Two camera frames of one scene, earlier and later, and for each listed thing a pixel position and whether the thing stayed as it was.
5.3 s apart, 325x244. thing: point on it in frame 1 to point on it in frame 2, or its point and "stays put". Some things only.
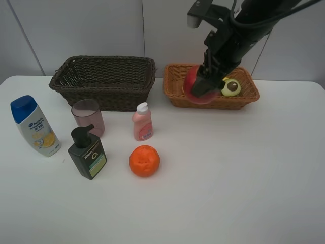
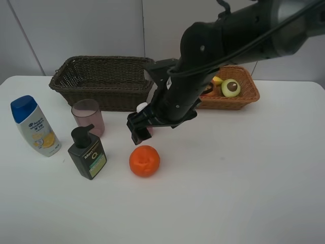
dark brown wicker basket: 118,83 stays put
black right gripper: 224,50 to 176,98
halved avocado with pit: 232,87 stays put
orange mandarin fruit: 144,160 stays put
